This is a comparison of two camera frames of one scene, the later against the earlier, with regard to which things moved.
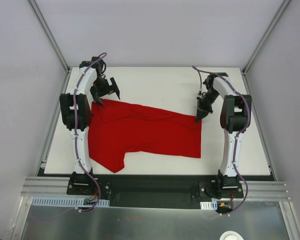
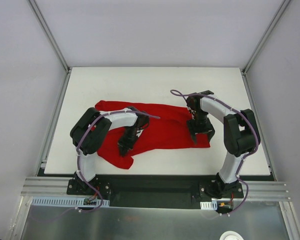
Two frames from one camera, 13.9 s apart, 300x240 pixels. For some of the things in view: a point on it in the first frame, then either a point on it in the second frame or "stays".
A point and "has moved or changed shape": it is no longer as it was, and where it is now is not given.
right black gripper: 205,106 -> 200,127
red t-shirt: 123,126 has moved or changed shape
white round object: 231,235 stays
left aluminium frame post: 34,7 stays
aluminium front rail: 41,187 stays
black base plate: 205,191 stays
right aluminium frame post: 284,4 stays
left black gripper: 105,90 -> 126,143
